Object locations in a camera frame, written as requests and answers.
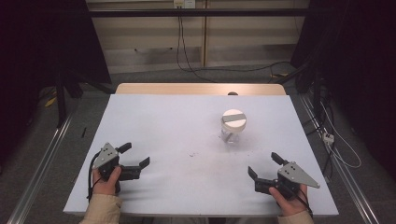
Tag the white table cover board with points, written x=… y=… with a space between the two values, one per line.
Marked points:
x=186 y=130

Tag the person's right hand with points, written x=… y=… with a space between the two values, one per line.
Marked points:
x=289 y=203

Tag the person's left hand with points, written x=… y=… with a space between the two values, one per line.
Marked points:
x=107 y=185

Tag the yellow floor tape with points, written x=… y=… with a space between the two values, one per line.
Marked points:
x=50 y=101

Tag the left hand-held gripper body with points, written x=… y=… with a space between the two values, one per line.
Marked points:
x=106 y=157

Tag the white wall socket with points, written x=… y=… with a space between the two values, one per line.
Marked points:
x=184 y=3

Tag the black horizontal frame bar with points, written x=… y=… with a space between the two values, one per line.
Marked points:
x=199 y=12

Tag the wooden table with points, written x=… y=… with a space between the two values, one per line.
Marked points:
x=186 y=88

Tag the aluminium floor rail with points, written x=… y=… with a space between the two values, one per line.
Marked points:
x=342 y=174
x=40 y=165

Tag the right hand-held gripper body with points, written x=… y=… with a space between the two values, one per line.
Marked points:
x=291 y=177

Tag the black metal stand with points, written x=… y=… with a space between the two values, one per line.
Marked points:
x=60 y=99

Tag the black curtain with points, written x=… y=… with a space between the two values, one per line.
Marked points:
x=358 y=62
x=37 y=62

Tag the small black floor object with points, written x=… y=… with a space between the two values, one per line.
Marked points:
x=83 y=132

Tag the clear plastic container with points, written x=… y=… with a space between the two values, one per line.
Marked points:
x=229 y=137

